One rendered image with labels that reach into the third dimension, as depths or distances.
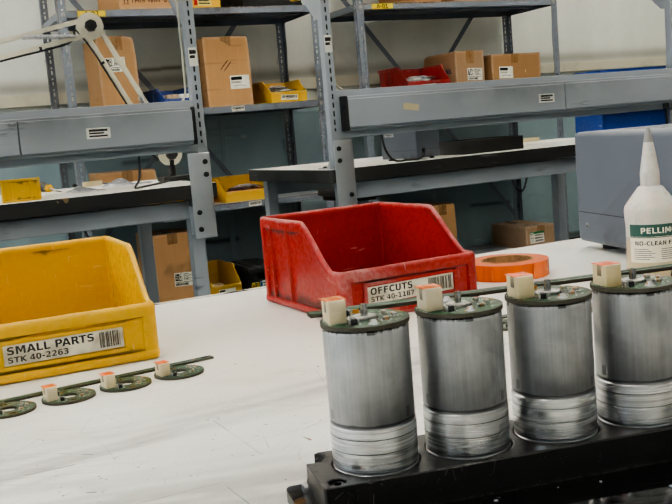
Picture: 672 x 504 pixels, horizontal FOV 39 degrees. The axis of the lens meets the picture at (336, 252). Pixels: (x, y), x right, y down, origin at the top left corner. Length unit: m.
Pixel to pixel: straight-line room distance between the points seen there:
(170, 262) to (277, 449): 4.02
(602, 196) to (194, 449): 0.48
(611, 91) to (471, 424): 3.08
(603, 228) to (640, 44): 5.60
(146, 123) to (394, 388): 2.33
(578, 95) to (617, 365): 2.96
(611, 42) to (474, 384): 5.96
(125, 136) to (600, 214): 1.91
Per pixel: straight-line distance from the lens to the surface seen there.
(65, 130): 2.53
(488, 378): 0.27
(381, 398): 0.26
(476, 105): 3.00
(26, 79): 4.68
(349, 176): 2.80
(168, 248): 4.35
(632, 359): 0.29
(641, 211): 0.62
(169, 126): 2.59
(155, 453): 0.37
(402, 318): 0.26
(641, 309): 0.29
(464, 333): 0.26
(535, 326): 0.27
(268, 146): 4.95
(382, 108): 2.83
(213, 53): 4.46
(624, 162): 0.74
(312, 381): 0.44
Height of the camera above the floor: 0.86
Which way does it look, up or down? 7 degrees down
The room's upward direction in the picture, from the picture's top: 5 degrees counter-clockwise
